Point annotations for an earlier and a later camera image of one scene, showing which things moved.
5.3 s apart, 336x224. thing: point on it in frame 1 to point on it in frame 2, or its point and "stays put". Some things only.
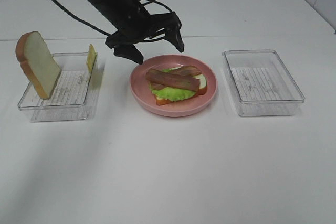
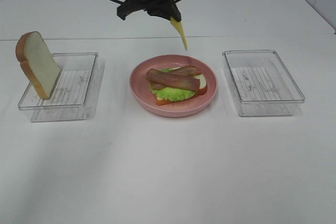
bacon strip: [190, 71] to [173, 81]
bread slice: [202, 88] stays put
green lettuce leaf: [171, 94] stays put
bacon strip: [191, 83] stays put
